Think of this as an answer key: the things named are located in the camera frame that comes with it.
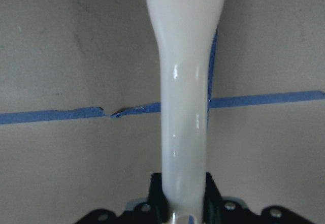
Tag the beige hand brush black bristles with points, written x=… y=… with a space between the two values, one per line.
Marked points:
x=184 y=31

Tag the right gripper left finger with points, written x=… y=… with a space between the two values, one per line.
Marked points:
x=154 y=209

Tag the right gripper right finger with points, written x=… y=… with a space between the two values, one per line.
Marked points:
x=218 y=209

